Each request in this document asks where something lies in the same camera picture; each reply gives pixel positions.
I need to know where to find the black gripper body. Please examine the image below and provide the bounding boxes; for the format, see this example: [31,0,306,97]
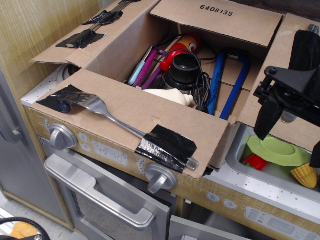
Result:
[254,30,320,123]

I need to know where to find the black tape strip far flap lower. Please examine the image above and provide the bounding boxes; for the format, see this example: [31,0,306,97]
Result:
[56,29,106,49]

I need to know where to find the black blender cup with base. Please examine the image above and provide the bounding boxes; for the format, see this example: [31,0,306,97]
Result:
[162,54,202,95]

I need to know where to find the black tape strip on fork tines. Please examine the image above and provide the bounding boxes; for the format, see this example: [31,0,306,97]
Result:
[36,84,97,114]

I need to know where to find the wooden toy kitchen unit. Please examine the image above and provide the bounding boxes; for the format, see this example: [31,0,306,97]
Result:
[21,69,320,240]

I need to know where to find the silver metal fork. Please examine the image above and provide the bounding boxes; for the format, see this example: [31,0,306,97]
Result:
[73,96,200,172]

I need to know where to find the black tape strip far flap upper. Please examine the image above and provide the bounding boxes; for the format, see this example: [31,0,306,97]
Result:
[82,10,123,26]

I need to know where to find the green plastic toy plate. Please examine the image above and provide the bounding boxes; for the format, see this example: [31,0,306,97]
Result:
[240,135,309,167]

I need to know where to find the silver toy fridge door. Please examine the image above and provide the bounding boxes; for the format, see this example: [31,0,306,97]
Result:
[0,73,66,222]

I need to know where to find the right silver oven knob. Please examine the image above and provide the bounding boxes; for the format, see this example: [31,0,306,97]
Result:
[145,163,178,194]

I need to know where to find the silver toy oven door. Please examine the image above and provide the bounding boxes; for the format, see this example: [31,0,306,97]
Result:
[44,154,170,240]

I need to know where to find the large brown cardboard box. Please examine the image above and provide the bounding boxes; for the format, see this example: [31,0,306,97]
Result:
[34,0,312,179]

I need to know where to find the blue U-shaped bar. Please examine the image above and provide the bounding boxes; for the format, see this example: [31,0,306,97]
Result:
[206,48,251,120]

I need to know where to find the red and orange toy bottle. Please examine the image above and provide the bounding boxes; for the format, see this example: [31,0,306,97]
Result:
[159,32,201,71]

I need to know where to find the silver oven knob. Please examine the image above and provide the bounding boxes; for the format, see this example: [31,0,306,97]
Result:
[145,163,178,194]
[49,123,78,151]

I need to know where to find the cream plastic squeeze bottle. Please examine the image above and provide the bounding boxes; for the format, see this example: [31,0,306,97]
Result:
[143,88,194,106]

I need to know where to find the left silver oven knob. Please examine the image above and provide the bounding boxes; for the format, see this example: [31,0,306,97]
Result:
[49,123,78,151]

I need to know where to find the yellow toy corn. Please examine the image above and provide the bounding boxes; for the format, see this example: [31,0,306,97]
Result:
[290,163,318,189]

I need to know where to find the red plastic toy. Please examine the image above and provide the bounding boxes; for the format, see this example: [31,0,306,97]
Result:
[241,153,268,171]

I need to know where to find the black power cable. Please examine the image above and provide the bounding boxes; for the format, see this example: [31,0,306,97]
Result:
[151,34,217,113]

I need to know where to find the black tape strip flap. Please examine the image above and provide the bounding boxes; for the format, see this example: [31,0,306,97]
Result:
[82,10,123,26]
[56,29,106,49]

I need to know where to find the grey toy sink basin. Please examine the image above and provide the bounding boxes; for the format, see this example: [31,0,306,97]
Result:
[226,124,320,201]

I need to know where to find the black tape strip on fork handle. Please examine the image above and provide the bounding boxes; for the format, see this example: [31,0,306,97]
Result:
[135,125,199,173]

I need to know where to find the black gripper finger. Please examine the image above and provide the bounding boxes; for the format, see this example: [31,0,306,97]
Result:
[254,97,284,140]
[309,142,320,168]

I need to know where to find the light blue handled utensil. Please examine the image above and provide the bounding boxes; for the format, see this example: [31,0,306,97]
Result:
[127,45,153,86]

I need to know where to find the black bag strap with orange cloth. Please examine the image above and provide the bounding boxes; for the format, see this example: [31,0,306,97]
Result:
[0,217,50,240]

